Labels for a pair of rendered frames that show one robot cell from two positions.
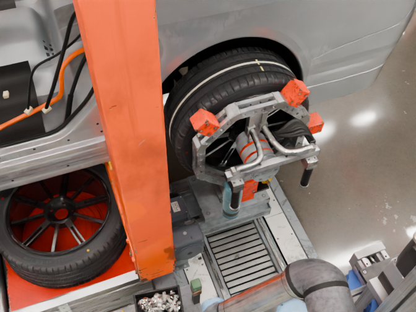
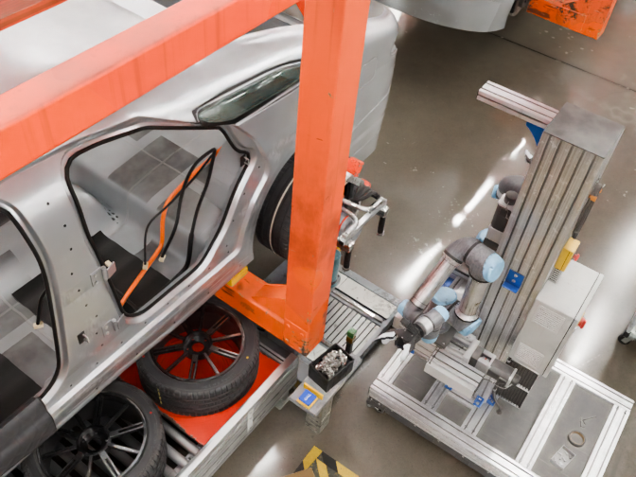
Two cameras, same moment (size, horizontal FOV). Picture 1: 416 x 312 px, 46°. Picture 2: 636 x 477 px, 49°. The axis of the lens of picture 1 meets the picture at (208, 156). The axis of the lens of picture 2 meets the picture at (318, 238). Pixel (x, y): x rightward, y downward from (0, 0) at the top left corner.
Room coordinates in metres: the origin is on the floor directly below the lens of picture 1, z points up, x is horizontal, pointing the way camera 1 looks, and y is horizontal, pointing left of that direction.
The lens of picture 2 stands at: (-0.87, 1.47, 3.66)
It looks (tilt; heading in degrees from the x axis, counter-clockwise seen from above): 47 degrees down; 325
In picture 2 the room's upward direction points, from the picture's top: 6 degrees clockwise
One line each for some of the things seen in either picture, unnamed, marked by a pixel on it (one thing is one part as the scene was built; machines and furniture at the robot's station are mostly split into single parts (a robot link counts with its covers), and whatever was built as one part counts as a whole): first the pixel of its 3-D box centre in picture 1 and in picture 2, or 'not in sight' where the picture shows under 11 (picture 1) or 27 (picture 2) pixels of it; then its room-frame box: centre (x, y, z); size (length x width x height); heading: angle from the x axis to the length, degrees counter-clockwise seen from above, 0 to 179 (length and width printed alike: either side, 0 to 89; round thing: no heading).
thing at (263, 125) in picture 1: (288, 132); (362, 195); (1.29, -0.33, 1.03); 0.19 x 0.18 x 0.11; 23
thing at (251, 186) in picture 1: (240, 180); not in sight; (1.40, -0.18, 0.48); 0.16 x 0.12 x 0.17; 23
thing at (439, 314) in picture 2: not in sight; (434, 318); (0.35, -0.07, 1.21); 0.11 x 0.08 x 0.09; 100
